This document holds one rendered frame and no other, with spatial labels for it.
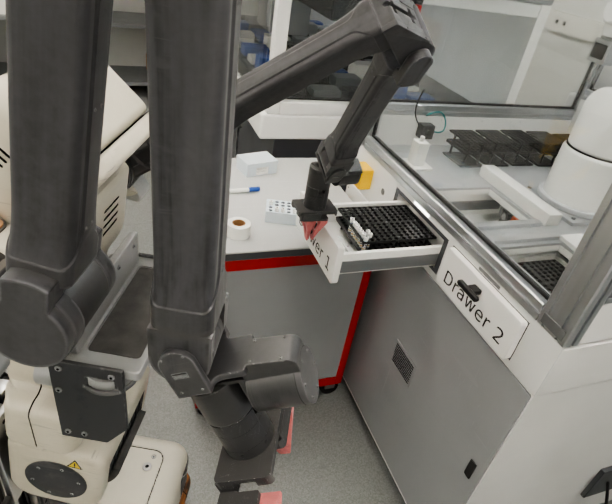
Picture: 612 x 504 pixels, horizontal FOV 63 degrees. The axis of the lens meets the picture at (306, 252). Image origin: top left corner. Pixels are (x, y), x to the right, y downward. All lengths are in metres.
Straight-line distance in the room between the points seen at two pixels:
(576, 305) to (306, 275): 0.79
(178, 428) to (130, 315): 1.18
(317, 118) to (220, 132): 1.74
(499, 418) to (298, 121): 1.33
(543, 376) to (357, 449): 0.96
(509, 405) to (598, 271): 0.39
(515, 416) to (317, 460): 0.85
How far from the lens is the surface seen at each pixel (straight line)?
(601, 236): 1.02
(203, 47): 0.33
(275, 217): 1.54
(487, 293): 1.21
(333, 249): 1.21
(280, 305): 1.59
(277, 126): 2.04
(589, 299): 1.05
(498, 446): 1.33
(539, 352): 1.15
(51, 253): 0.45
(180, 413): 1.97
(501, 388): 1.26
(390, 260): 1.30
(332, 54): 0.77
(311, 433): 1.95
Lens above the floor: 1.56
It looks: 34 degrees down
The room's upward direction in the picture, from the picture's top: 10 degrees clockwise
